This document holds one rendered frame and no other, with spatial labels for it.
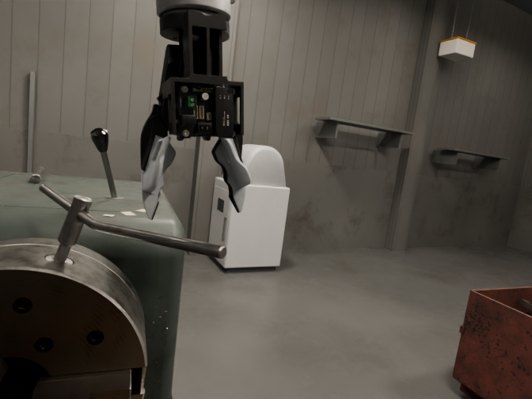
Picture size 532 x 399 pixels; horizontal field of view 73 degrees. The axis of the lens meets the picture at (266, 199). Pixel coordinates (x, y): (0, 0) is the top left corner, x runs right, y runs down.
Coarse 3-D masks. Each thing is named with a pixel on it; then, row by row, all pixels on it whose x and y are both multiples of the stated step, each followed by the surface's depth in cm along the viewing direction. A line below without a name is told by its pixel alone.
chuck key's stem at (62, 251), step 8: (80, 200) 45; (88, 200) 45; (72, 208) 45; (80, 208) 45; (88, 208) 46; (72, 216) 45; (64, 224) 45; (72, 224) 45; (80, 224) 45; (64, 232) 45; (72, 232) 45; (80, 232) 46; (64, 240) 45; (72, 240) 45; (64, 248) 45; (56, 256) 45; (64, 256) 46
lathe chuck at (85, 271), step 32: (0, 256) 43; (32, 256) 44; (0, 288) 40; (32, 288) 42; (64, 288) 43; (96, 288) 44; (128, 288) 54; (0, 320) 41; (32, 320) 42; (64, 320) 43; (96, 320) 45; (128, 320) 46; (0, 352) 42; (32, 352) 43; (64, 352) 44; (96, 352) 45; (128, 352) 47; (0, 384) 49; (32, 384) 51
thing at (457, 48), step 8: (448, 40) 548; (456, 40) 535; (464, 40) 538; (440, 48) 559; (448, 48) 546; (456, 48) 535; (464, 48) 541; (472, 48) 548; (440, 56) 563; (448, 56) 558; (456, 56) 553; (464, 56) 548; (472, 56) 550
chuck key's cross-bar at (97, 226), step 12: (48, 192) 49; (60, 204) 47; (84, 216) 44; (96, 228) 43; (108, 228) 41; (120, 228) 40; (132, 228) 40; (144, 240) 38; (156, 240) 37; (168, 240) 36; (180, 240) 36; (192, 240) 35; (192, 252) 35; (204, 252) 34; (216, 252) 33
